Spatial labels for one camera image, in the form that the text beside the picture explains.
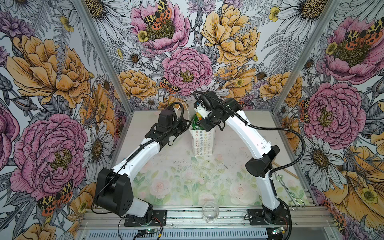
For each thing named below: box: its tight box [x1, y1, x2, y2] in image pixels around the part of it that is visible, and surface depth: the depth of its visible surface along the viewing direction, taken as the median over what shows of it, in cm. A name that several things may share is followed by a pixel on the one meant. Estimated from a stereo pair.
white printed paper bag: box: [189, 125, 217, 157], surface depth 84 cm
